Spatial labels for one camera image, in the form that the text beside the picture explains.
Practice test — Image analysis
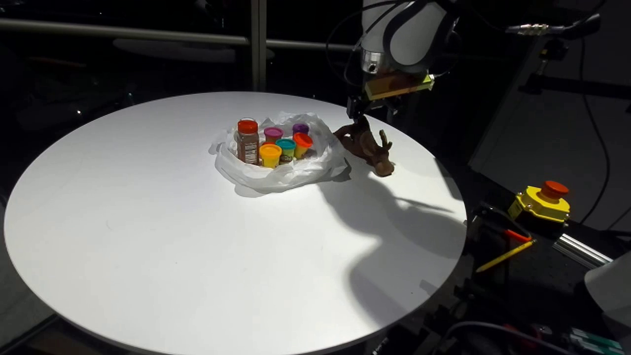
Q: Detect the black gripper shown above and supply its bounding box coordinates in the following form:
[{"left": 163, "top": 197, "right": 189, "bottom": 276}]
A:
[{"left": 345, "top": 90, "right": 374, "bottom": 122}]

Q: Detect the brown plush moose toy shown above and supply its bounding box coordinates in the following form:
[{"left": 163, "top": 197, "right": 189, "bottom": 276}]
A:
[{"left": 331, "top": 114, "right": 396, "bottom": 179}]

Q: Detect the orange lid dough tub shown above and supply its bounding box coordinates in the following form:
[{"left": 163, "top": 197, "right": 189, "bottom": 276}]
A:
[{"left": 292, "top": 132, "right": 315, "bottom": 159}]

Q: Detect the green dough tub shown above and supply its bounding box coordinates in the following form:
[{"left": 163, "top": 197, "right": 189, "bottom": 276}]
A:
[{"left": 274, "top": 136, "right": 297, "bottom": 163}]

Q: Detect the magenta lid dough tub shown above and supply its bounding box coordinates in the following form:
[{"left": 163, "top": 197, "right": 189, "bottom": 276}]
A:
[{"left": 262, "top": 124, "right": 286, "bottom": 146}]

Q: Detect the yellow lid dough tub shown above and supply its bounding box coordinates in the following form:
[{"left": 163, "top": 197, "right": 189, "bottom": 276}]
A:
[{"left": 256, "top": 142, "right": 284, "bottom": 169}]

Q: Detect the red lid spice jar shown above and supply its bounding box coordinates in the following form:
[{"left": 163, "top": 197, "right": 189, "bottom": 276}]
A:
[{"left": 234, "top": 118, "right": 262, "bottom": 165}]

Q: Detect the clear plastic bag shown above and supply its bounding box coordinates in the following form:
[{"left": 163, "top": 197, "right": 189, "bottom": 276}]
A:
[{"left": 209, "top": 110, "right": 353, "bottom": 193}]

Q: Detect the yellow emergency stop button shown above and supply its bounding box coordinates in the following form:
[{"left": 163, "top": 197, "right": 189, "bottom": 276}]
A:
[{"left": 505, "top": 179, "right": 574, "bottom": 227}]

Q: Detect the yellow pencil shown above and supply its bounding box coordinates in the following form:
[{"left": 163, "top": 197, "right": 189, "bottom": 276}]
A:
[{"left": 473, "top": 236, "right": 538, "bottom": 276}]

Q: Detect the aluminium profile bar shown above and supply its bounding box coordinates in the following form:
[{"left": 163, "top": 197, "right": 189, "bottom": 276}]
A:
[{"left": 552, "top": 230, "right": 615, "bottom": 268}]

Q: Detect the metal railing bar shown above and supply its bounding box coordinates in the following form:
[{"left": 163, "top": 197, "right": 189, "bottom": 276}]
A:
[{"left": 0, "top": 14, "right": 361, "bottom": 55}]

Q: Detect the white rounded object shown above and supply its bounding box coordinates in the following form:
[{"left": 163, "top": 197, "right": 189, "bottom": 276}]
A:
[{"left": 581, "top": 250, "right": 631, "bottom": 331}]

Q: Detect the yellow green wrist camera box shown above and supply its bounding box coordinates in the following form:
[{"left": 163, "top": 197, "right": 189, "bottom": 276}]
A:
[{"left": 363, "top": 69, "right": 437, "bottom": 104}]

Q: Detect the grey vertical metal post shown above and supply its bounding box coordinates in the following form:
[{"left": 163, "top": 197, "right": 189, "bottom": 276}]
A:
[{"left": 248, "top": 0, "right": 270, "bottom": 92}]

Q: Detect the black camera on stand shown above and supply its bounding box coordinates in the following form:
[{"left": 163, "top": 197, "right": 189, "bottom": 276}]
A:
[{"left": 505, "top": 4, "right": 603, "bottom": 94}]

